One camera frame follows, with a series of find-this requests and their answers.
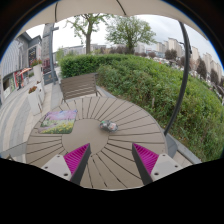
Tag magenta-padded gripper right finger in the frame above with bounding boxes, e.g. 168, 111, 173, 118
131, 142, 184, 186

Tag brown slatted chair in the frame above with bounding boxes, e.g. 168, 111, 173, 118
59, 73, 101, 103

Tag grey storefront building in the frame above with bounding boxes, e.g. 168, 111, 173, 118
0, 31, 44, 101

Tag tall white flower planter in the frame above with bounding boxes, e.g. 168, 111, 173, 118
30, 59, 44, 83

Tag beige parasol canopy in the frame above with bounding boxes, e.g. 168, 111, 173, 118
16, 0, 208, 39

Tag red parasol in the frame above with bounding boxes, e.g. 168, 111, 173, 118
18, 67, 33, 76

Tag curved dark parasol pole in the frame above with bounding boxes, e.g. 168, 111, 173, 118
163, 21, 193, 137

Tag beige apartment buildings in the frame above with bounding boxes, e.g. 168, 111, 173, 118
133, 37, 224, 81

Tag thin-crowned tree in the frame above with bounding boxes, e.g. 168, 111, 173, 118
64, 13, 111, 55

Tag grey sign pillar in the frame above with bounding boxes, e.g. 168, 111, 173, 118
41, 23, 60, 85

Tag floral print mouse pad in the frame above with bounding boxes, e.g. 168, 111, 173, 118
38, 109, 78, 135

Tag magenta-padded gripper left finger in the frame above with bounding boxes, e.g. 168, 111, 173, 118
40, 142, 92, 187

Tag round-crowned green tree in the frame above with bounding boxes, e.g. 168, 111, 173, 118
105, 14, 157, 55

